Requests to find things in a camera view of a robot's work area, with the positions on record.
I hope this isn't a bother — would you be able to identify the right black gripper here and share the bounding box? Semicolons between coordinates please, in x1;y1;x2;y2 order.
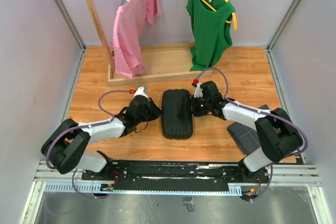
177;94;211;119

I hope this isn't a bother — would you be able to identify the black plastic tool case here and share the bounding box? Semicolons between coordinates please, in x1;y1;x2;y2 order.
162;89;193;140

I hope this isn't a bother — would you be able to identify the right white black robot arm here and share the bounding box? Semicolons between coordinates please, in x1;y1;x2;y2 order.
177;81;307;182

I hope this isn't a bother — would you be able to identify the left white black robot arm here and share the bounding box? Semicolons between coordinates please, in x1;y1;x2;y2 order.
41;95;163;180

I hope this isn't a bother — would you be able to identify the wooden clothes rack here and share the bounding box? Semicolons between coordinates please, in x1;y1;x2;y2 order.
85;0;198;86

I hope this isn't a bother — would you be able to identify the grey folded cloth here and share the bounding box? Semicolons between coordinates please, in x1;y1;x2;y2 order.
223;102;270;155

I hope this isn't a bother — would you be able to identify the pink t-shirt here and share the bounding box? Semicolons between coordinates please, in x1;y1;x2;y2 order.
112;0;162;78

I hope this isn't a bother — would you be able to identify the green tank top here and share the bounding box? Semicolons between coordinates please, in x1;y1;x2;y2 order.
186;0;235;71

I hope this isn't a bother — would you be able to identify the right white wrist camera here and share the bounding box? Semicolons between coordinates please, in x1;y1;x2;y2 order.
192;79;203;98

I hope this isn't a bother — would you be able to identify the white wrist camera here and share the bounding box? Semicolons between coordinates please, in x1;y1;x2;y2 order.
129;86;149;99
192;79;203;98

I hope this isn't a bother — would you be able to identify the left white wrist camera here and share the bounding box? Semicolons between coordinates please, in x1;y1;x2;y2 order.
129;86;149;99

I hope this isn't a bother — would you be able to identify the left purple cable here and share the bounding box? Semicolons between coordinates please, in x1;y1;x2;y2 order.
46;89;133;200

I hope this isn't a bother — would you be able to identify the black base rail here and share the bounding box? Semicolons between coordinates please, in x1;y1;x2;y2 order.
81;159;269;193

